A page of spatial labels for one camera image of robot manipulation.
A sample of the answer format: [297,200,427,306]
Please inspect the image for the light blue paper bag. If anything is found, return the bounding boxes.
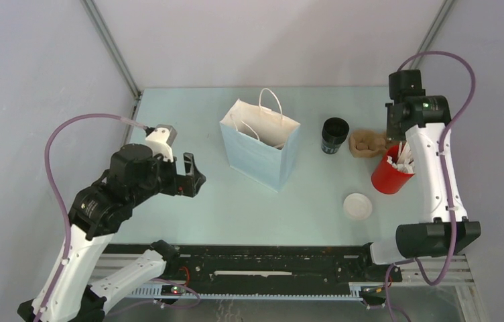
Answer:
[219,88,301,192]

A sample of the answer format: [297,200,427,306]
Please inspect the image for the white paper straw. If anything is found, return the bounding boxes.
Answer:
[397,142,408,164]

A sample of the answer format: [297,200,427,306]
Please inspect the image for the purple cable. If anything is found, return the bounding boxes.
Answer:
[31,113,201,322]
[383,50,477,322]

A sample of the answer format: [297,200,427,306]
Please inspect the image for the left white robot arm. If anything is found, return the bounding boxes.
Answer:
[17,144,206,321]

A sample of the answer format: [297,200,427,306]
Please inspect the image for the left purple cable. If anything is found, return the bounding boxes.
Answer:
[31,113,201,322]

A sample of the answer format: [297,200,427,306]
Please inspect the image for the red cup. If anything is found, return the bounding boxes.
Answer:
[371,145,414,195]

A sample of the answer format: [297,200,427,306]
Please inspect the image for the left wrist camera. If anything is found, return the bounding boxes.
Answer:
[145,124,177,162]

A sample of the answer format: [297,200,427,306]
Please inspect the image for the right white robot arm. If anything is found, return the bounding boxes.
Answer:
[357,90,481,280]

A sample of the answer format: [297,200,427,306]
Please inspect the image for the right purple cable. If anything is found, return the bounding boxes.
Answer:
[383,50,477,322]

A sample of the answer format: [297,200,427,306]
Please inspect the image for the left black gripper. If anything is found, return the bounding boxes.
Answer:
[133,148,206,204]

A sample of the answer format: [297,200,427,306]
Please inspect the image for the brown cardboard cup carrier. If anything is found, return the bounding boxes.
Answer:
[348,129,399,158]

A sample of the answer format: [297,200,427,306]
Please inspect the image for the white plastic lid on table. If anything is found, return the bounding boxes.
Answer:
[342,193,373,220]

